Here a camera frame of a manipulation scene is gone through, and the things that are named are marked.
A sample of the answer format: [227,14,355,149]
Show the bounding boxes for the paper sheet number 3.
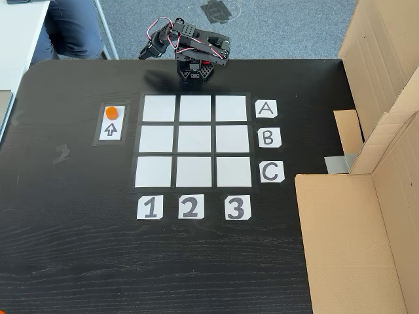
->
[224,195,252,221]

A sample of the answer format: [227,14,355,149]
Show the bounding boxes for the clear tape scraps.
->
[52,143,71,165]

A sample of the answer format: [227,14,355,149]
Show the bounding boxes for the person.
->
[29,0,106,66]

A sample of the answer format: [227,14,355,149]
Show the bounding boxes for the brown cardboard wall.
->
[333,0,419,155]
[294,111,419,314]

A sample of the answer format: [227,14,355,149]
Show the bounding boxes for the white nine-square grid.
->
[130,92,259,193]

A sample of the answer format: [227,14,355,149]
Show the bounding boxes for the grey duct tape strip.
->
[324,152,358,175]

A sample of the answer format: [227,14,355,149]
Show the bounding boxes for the paper sheet letter A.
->
[255,99,279,119]

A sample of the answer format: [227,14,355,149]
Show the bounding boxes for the paper sheet letter B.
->
[257,127,282,148]

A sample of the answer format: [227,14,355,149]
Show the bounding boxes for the paper sheet number 1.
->
[136,195,164,220]

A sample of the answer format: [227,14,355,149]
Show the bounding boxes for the white desk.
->
[0,0,52,93]

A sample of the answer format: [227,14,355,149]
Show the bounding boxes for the paper sheet letter C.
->
[259,160,285,184]

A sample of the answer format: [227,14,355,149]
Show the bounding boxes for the white desk leg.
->
[92,0,120,61]

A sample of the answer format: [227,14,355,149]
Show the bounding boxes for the red white servo cable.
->
[145,17,227,58]

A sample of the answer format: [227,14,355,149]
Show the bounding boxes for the paper sheet number 2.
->
[177,194,206,220]

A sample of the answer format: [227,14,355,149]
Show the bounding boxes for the white arrow paper sheet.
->
[97,104,127,142]

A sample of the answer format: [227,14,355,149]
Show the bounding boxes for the black floor tape patch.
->
[200,0,234,26]

